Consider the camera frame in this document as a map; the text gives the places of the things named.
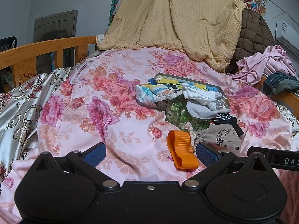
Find white air conditioner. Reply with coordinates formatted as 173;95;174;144
275;21;299;57

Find brown quilted jacket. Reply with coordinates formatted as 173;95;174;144
225;9;275;73

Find grey shallow box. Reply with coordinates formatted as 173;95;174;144
153;73;230;109

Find white grey sock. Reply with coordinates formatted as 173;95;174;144
186;98;231;119

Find yellow dotted blanket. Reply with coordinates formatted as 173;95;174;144
97;0;246;72

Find pink crumpled garment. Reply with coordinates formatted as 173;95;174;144
229;45;297;86

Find black striped sock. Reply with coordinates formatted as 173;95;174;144
212;113;244;136

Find yellow blue cartoon towel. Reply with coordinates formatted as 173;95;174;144
142;78;182;95

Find black plastic crate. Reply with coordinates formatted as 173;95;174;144
0;36;17;93

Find wooden bed frame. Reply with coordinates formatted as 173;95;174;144
1;36;96;86

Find teal wall poster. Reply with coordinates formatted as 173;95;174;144
108;0;120;26

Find silver patterned satin sheet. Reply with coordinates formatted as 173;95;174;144
1;67;73;181

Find blue denim jeans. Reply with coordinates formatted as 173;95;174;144
262;72;299;96

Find white fluffy towel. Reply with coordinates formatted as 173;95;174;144
181;83;216;111

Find grey drawstring pouch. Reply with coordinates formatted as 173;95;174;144
194;124;241;155

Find grey wooden door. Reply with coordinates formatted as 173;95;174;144
33;10;78;74

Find pink floral bed cover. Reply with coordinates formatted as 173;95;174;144
1;48;298;221

